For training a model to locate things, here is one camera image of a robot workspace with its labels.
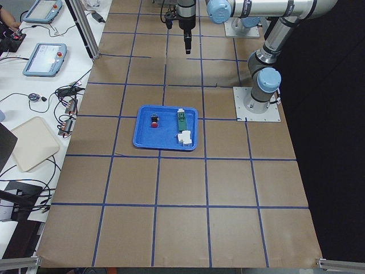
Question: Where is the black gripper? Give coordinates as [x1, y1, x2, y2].
[177, 0, 196, 54]

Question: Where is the red push button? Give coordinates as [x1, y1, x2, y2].
[151, 114, 159, 128]

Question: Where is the person forearm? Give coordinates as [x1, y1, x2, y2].
[1, 6, 21, 31]

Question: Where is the green terminal block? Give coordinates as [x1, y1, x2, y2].
[177, 108, 187, 132]

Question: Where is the black power adapter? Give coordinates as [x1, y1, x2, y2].
[91, 12, 105, 23]

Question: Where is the blue plastic tray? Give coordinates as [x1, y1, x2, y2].
[133, 105, 198, 151]

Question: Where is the white relay module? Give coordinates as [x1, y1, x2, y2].
[177, 130, 192, 146]

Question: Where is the near blue teach pendant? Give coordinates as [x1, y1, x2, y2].
[23, 43, 67, 77]

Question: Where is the blue teach pendant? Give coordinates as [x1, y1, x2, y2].
[23, 0, 63, 23]
[23, 43, 67, 77]

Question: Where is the far blue teach pendant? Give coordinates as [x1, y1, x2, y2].
[23, 0, 63, 23]

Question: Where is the round silver puck device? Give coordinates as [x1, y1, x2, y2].
[28, 93, 40, 102]

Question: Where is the beige plastic tray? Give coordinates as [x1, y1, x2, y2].
[11, 116, 60, 172]

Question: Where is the black laptop corner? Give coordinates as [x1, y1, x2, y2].
[0, 123, 18, 171]

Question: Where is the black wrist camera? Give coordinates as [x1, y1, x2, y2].
[164, 10, 178, 30]

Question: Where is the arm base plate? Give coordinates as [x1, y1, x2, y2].
[224, 17, 261, 39]
[233, 87, 281, 123]

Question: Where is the aluminium frame post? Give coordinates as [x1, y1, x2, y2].
[65, 0, 100, 60]

